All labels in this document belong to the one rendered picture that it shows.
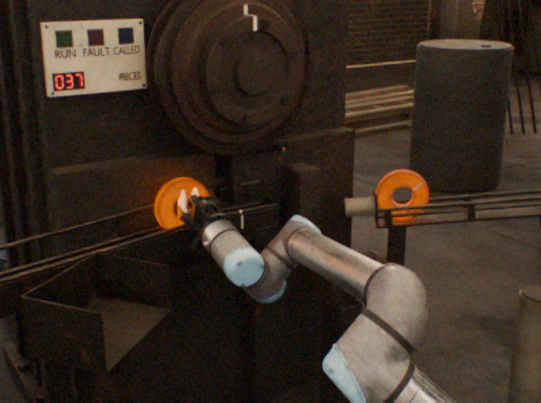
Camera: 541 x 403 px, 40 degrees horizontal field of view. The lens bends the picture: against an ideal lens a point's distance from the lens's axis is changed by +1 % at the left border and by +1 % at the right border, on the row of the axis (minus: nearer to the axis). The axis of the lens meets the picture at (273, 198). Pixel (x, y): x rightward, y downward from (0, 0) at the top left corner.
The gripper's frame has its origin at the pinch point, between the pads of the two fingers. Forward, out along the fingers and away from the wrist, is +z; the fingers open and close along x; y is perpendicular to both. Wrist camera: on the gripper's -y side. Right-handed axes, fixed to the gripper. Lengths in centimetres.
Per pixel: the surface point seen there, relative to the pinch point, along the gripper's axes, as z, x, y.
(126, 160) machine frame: 11.4, 12.2, 8.0
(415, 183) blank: -18, -68, 4
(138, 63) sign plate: 18.8, 7.0, 32.3
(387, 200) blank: -15, -61, -3
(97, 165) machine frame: 10.7, 20.4, 8.2
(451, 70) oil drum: 136, -241, -40
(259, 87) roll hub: -4.2, -16.8, 33.7
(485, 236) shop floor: 49, -205, -94
